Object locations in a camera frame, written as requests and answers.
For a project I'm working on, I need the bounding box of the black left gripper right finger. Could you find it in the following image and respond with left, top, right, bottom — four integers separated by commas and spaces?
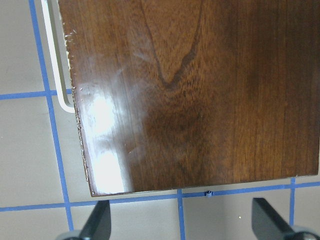
251, 198, 300, 240

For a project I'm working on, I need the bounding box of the dark wooden drawer cabinet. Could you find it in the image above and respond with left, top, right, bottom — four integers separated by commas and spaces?
58, 0, 320, 197

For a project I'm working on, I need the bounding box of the light wooden drawer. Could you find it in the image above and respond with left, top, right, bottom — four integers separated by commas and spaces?
41, 0, 75, 114

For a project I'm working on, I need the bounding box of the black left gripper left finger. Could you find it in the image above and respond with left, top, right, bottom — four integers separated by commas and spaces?
77, 200, 111, 240

